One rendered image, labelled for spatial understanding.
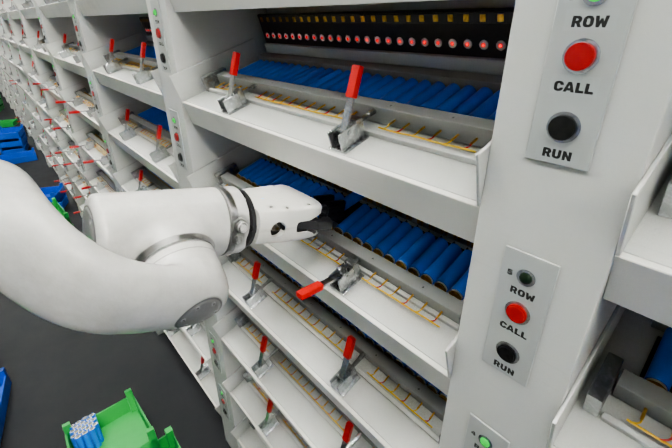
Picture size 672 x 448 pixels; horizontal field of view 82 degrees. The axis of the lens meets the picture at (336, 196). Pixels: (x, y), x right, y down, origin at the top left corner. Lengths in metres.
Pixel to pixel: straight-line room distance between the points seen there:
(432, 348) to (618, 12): 0.34
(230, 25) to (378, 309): 0.59
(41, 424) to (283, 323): 1.16
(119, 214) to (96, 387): 1.42
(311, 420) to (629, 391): 0.59
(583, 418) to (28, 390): 1.78
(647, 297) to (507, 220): 0.10
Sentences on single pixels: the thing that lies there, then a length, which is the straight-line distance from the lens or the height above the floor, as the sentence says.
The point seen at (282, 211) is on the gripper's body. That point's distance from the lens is 0.48.
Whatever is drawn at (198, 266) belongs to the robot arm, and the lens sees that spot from 0.39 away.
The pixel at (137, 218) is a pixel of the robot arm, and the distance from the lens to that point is 0.42.
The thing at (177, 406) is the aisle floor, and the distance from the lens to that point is 1.62.
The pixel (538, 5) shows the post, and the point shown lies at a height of 1.23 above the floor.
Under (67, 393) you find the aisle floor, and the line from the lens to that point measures 1.83.
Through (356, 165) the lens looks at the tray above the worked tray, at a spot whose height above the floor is 1.08.
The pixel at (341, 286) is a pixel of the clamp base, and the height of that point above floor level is 0.90.
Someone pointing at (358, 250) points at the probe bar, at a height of 0.93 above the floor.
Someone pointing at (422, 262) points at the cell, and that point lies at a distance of 0.52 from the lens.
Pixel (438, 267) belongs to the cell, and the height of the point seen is 0.94.
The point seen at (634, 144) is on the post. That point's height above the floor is 1.15.
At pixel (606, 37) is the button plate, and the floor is 1.21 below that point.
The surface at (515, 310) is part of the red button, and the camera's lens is 0.35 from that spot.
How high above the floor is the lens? 1.22
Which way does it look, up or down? 24 degrees down
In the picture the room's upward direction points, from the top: straight up
